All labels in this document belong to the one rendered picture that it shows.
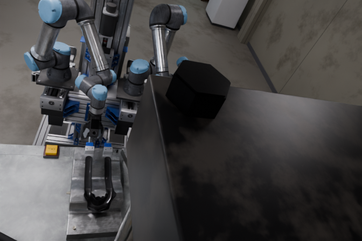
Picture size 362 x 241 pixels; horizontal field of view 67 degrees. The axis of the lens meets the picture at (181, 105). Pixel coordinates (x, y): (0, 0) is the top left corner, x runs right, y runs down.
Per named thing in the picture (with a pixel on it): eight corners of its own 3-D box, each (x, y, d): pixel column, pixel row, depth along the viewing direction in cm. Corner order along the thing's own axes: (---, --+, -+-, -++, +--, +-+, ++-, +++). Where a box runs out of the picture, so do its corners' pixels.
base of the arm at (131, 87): (123, 80, 200) (125, 70, 194) (143, 84, 204) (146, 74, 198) (122, 94, 189) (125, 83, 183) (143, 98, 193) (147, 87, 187)
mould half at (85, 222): (73, 156, 169) (75, 142, 160) (116, 157, 178) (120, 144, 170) (65, 240, 134) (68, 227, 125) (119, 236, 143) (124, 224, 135)
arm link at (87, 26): (79, -3, 149) (109, 83, 162) (62, -2, 141) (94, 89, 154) (92, -10, 141) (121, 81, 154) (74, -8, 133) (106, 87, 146)
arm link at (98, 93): (101, 80, 141) (111, 90, 139) (97, 96, 148) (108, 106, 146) (88, 85, 136) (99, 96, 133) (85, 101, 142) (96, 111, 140)
